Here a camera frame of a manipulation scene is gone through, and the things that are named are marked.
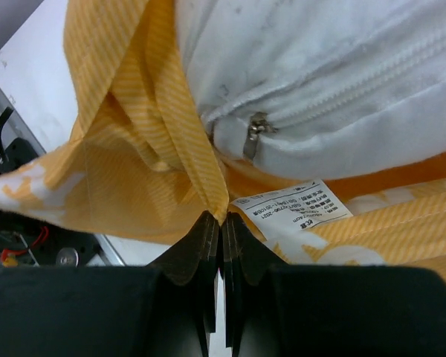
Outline aluminium front rail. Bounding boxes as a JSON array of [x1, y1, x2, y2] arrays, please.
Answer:
[[88, 234, 126, 266]]

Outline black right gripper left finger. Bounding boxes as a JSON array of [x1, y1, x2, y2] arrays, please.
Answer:
[[0, 213, 219, 356]]

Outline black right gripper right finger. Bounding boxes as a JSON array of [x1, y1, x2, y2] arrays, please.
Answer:
[[221, 213, 446, 356]]

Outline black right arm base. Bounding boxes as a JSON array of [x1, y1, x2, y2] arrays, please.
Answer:
[[0, 211, 102, 269]]

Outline white care label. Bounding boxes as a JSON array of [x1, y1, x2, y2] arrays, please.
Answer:
[[232, 179, 352, 237]]

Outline white pillow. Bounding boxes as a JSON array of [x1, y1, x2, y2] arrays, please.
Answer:
[[175, 1, 446, 180]]

